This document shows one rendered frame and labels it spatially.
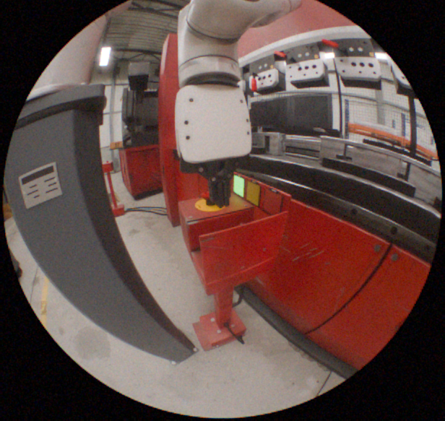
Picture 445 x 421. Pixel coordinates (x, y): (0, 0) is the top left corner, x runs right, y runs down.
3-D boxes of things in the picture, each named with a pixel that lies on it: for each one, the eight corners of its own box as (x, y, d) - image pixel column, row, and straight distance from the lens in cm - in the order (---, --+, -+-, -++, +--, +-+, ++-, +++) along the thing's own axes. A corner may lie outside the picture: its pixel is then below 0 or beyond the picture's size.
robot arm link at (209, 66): (225, 81, 28) (227, 97, 27) (174, 81, 26) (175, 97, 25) (253, 63, 22) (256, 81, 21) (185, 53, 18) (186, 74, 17)
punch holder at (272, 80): (249, 91, 73) (248, 63, 80) (261, 95, 79) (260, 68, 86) (275, 84, 64) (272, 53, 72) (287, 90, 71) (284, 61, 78)
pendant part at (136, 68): (128, 136, 212) (131, 79, 235) (147, 134, 211) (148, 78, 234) (123, 133, 162) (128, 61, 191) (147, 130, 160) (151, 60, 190)
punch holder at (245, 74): (225, 100, 88) (224, 75, 94) (236, 102, 93) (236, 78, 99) (242, 93, 77) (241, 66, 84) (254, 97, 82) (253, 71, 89)
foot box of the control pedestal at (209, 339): (191, 323, 98) (188, 317, 87) (230, 310, 100) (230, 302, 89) (204, 352, 93) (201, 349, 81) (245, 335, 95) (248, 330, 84)
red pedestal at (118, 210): (111, 213, 258) (100, 162, 241) (125, 209, 254) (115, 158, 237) (110, 218, 240) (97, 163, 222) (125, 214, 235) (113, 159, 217)
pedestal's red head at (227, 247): (183, 239, 43) (174, 178, 35) (232, 227, 47) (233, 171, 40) (207, 297, 30) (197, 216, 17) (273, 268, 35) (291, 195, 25)
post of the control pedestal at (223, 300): (215, 320, 85) (209, 250, 38) (225, 317, 85) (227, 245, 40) (219, 329, 83) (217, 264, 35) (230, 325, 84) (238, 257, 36)
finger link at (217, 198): (212, 160, 22) (216, 200, 24) (191, 163, 21) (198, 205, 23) (220, 162, 19) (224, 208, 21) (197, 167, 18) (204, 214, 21)
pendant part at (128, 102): (126, 126, 206) (126, 100, 215) (135, 125, 205) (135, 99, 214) (121, 120, 162) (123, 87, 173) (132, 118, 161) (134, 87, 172)
